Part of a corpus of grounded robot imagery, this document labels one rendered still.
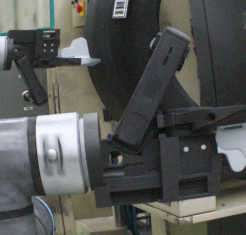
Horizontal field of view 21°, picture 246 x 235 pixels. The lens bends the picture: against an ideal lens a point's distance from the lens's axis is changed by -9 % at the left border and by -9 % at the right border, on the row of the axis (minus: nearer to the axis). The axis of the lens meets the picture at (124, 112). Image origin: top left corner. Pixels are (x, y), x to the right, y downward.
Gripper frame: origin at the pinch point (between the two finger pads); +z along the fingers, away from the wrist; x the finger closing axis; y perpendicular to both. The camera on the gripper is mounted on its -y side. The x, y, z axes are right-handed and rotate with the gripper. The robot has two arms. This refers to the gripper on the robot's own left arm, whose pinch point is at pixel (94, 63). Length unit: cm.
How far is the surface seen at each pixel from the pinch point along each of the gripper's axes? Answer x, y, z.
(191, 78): 26.8, -1.2, 32.6
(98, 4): 0.6, 13.4, 0.3
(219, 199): 1.5, -29.9, 31.2
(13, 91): 64, -5, -9
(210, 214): -10.2, -31.3, 23.6
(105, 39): -5.9, 4.7, 0.4
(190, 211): -10.2, -30.1, 18.7
